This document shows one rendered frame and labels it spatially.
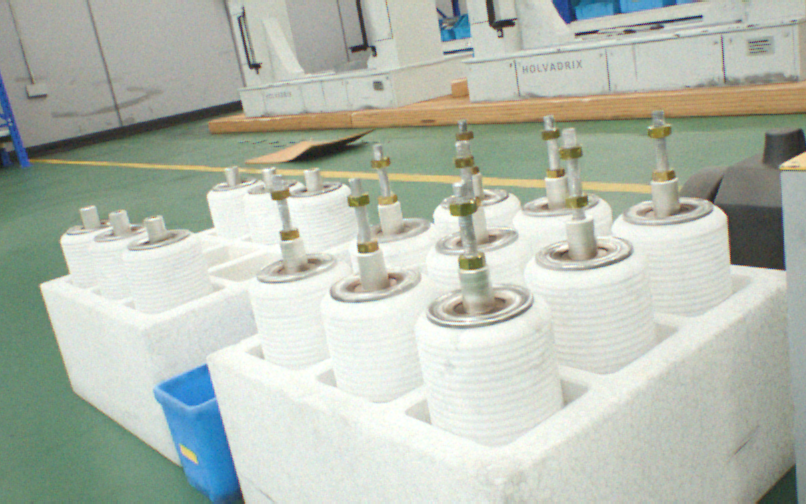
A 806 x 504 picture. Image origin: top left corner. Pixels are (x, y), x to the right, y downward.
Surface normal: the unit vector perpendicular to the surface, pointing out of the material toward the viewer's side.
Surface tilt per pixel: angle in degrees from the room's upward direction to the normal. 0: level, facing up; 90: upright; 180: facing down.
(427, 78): 90
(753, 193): 45
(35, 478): 0
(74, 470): 0
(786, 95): 90
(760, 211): 84
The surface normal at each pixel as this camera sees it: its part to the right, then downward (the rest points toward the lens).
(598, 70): -0.76, 0.30
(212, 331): 0.64, 0.10
